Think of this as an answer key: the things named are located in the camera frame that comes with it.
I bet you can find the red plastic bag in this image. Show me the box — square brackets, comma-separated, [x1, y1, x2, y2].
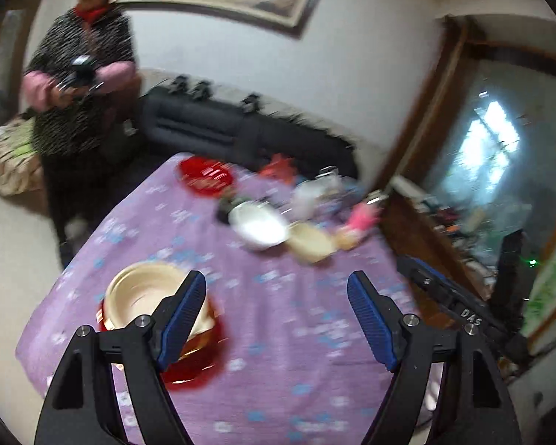
[258, 154, 297, 184]

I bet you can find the woman in patterned jacket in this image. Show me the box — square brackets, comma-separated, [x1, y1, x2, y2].
[21, 0, 136, 266]

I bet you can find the white plastic jar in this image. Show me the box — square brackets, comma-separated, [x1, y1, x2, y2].
[290, 166, 343, 221]

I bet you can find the patterned bed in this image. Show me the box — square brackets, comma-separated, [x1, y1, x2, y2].
[0, 116, 43, 197]

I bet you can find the black cylinder with wooden knob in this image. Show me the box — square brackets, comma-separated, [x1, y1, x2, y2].
[216, 188, 250, 225]

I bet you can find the large red plate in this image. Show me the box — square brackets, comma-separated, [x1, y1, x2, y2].
[161, 316, 229, 390]

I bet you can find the black leather sofa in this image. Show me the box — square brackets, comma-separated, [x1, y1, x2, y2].
[137, 85, 360, 179]

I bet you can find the wooden side cabinet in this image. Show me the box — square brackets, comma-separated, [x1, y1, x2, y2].
[381, 175, 502, 330]

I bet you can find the red plate gold rim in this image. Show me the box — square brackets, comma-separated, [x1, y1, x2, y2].
[96, 299, 222, 364]

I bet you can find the red glass dish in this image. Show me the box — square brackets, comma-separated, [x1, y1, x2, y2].
[176, 156, 235, 198]

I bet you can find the small bag of snack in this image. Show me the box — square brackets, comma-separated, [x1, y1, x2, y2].
[333, 226, 363, 251]

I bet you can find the purple floral tablecloth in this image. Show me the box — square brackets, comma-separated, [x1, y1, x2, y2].
[16, 158, 416, 444]

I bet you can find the small beige plastic bowl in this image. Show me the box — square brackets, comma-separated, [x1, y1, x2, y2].
[286, 222, 337, 264]

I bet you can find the large beige plastic bowl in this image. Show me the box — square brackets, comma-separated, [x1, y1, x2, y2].
[102, 261, 188, 330]

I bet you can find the white plastic bowl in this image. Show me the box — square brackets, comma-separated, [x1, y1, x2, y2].
[228, 201, 289, 251]

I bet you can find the pink sleeved bottle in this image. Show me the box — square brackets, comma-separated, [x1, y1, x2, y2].
[346, 190, 388, 235]

